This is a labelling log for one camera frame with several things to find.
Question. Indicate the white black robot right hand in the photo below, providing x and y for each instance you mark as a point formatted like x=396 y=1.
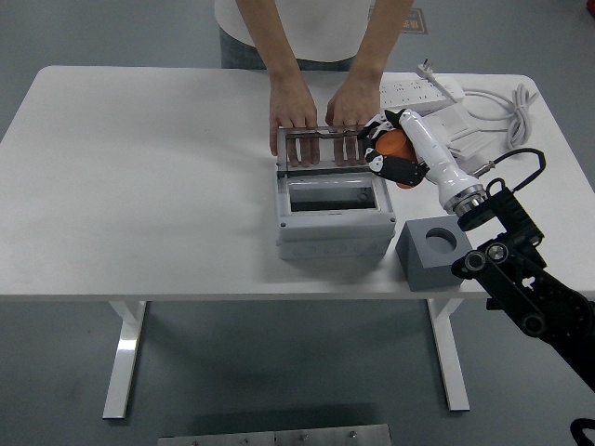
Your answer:
x=432 y=153

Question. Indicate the grey holder block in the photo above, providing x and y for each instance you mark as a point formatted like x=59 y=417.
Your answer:
x=418 y=260

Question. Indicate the person's left forearm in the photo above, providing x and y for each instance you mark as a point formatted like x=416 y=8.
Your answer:
x=376 y=42

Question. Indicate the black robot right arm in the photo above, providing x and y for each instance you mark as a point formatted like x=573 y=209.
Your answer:
x=511 y=279

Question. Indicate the white power strip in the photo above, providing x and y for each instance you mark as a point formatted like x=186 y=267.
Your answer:
x=418 y=93

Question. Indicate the person's right hand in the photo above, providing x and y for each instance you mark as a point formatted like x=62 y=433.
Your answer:
x=293 y=107

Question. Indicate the brown floor sign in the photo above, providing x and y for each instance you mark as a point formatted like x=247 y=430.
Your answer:
x=416 y=23

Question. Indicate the black perforated bar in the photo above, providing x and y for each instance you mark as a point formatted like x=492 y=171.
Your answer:
x=493 y=304

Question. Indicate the person's left hand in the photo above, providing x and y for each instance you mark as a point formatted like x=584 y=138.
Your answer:
x=355 y=104

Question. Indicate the grey metal plate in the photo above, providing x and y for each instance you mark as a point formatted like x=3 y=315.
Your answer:
x=279 y=437

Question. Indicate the white table leg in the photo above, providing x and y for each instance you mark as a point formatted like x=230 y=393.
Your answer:
x=453 y=362
x=123 y=362

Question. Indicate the grey plastic junction box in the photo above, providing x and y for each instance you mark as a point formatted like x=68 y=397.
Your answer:
x=334 y=227

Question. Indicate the orange cylindrical battery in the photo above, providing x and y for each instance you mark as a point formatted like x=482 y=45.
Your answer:
x=395 y=144

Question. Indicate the person's right forearm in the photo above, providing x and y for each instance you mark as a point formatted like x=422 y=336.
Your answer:
x=274 y=42

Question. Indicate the transparent box lid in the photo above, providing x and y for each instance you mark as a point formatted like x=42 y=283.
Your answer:
x=325 y=153

